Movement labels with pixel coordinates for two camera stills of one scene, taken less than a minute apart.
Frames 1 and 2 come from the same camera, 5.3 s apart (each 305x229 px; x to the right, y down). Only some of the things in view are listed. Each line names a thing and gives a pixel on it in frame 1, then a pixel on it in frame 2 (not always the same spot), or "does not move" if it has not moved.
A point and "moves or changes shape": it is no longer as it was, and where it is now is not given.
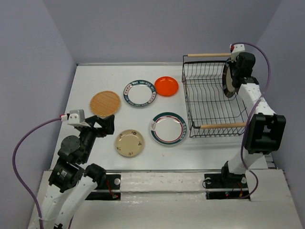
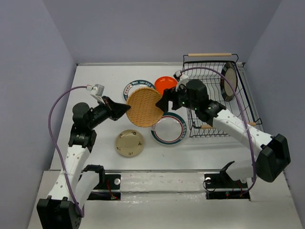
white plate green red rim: x=168 y=128 does not move
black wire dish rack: x=210 y=112 does not move
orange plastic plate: x=166 y=86 does not move
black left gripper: x=108 y=124 → x=115 y=110
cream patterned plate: x=129 y=143 does not move
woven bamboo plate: x=105 y=103 moves or changes shape
